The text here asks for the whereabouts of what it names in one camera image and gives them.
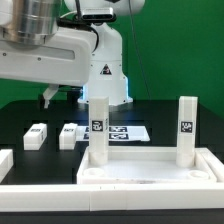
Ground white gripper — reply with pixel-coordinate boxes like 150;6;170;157
0;28;94;109

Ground white desk tabletop panel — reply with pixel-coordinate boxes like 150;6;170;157
77;146;224;184

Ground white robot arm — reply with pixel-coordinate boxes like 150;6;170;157
0;0;145;106

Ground fiducial marker sheet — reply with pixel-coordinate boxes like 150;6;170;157
77;126;150;141

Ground white L-shaped obstacle fence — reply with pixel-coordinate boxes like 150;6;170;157
0;148;224;212

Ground black cable on table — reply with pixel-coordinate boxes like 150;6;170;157
40;84;83;101

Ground mounted depth camera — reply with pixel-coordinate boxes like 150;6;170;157
81;7;115;23

